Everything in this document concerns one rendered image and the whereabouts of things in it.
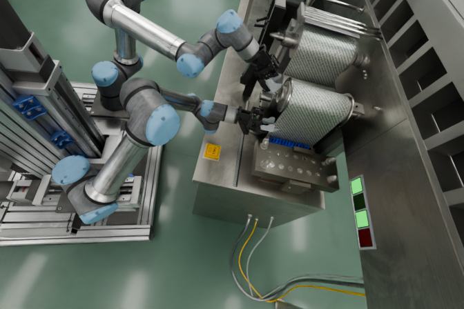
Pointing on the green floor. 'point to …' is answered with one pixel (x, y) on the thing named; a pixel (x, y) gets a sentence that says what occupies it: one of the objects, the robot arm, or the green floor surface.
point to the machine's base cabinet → (245, 207)
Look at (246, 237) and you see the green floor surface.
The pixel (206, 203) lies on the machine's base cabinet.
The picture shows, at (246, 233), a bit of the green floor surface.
